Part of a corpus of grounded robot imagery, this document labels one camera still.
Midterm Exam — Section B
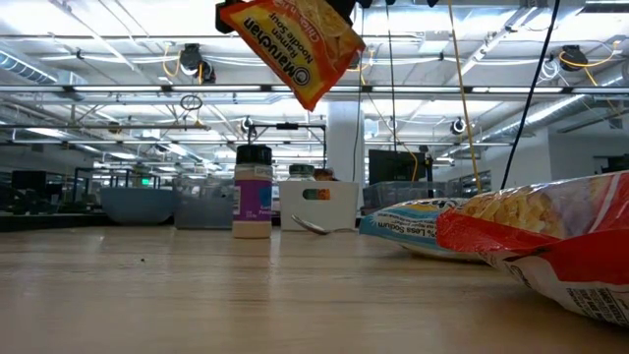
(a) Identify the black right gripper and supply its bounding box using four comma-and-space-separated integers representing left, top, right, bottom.
214, 0, 359, 34

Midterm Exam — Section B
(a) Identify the black-lid spice bottle purple label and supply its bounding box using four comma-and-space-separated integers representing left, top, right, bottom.
232, 144, 274, 241

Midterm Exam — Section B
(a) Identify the white plastic bin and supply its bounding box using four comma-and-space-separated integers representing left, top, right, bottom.
278, 180, 361, 232

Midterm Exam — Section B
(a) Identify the silver ceiling duct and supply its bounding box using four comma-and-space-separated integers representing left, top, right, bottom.
479, 63, 629, 145
0, 48, 87, 86

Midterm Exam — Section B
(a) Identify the dark background table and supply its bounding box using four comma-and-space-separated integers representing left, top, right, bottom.
0, 211, 112, 233

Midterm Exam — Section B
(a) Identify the black hanging cable ring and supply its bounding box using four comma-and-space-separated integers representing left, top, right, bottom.
179, 93, 203, 113

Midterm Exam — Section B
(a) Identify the thin black hanging cable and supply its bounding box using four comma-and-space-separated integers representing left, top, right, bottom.
383, 0, 398, 153
351, 48, 366, 184

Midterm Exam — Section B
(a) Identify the black overhead camera stand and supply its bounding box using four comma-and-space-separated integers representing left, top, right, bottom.
247, 121, 329, 183

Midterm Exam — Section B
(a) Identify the green-lid spice jar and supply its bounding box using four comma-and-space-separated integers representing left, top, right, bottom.
287, 163, 318, 202

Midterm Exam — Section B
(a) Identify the clear plastic bin right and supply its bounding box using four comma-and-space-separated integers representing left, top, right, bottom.
362, 180, 482, 215

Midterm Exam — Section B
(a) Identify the blue bowl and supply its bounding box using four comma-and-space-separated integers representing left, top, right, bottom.
99, 186, 178, 226

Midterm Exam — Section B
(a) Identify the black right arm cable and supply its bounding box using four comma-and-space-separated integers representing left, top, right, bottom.
499, 0, 561, 192

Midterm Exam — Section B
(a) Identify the orange ramen packet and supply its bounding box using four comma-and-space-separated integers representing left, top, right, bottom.
218, 0, 368, 114

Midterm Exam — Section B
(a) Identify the yellow cable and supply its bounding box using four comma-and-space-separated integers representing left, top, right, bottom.
445, 0, 484, 194

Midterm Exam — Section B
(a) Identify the dark background monitor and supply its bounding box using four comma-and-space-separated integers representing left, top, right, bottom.
10, 170, 49, 194

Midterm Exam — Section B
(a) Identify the long ceiling light bar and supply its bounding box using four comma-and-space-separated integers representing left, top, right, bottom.
0, 84, 629, 95

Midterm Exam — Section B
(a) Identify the blue-edged ramen packet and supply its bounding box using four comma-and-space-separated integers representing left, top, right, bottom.
359, 198, 487, 265

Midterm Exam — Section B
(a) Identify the silver spoon orange handle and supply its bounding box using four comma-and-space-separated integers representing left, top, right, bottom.
291, 214, 359, 236

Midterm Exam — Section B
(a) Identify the red ramen packet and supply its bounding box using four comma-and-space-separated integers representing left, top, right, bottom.
435, 170, 629, 329

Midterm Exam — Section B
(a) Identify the black computer monitor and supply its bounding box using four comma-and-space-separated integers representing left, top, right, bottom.
368, 148, 433, 188

